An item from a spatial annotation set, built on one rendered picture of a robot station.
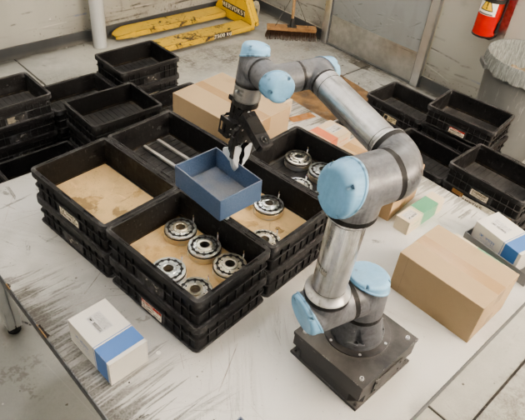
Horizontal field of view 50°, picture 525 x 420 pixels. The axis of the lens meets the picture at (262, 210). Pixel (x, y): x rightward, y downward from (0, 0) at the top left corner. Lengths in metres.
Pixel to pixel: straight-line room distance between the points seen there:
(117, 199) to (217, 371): 0.69
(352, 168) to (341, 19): 4.19
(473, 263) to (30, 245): 1.45
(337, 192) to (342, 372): 0.60
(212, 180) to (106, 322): 0.49
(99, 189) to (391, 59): 3.44
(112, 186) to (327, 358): 0.95
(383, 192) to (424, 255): 0.75
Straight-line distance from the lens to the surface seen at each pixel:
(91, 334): 1.62
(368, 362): 1.59
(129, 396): 1.60
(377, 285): 1.45
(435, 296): 1.84
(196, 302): 1.48
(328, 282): 1.32
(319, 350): 1.58
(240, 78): 1.47
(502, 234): 2.17
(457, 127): 3.27
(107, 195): 1.98
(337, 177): 1.10
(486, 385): 2.74
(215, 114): 2.29
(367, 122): 1.28
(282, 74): 1.36
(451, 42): 4.69
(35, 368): 2.57
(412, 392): 1.70
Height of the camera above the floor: 2.05
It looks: 39 degrees down
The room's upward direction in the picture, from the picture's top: 7 degrees clockwise
